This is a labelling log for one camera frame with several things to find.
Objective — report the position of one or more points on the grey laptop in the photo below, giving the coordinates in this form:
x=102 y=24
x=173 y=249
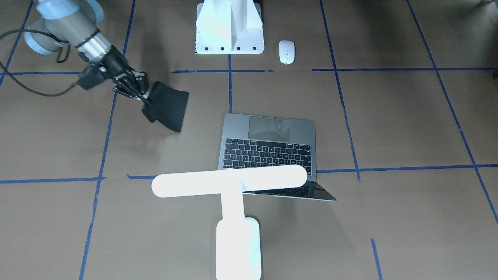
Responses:
x=261 y=141

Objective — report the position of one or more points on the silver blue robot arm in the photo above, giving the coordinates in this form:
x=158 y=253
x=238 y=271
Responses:
x=75 y=23

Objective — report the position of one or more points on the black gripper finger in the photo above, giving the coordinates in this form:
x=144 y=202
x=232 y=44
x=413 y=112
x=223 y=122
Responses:
x=144 y=98

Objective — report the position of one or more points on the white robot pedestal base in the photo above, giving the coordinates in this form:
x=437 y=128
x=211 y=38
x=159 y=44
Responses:
x=229 y=27

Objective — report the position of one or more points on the black mouse pad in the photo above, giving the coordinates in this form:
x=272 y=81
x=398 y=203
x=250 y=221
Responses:
x=168 y=106

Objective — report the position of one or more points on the white computer mouse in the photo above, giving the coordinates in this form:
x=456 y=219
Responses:
x=287 y=52

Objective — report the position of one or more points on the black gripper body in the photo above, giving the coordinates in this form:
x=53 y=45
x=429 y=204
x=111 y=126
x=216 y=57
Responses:
x=114 y=62

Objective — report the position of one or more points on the white desk lamp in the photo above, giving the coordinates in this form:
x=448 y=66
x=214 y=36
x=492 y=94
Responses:
x=238 y=248

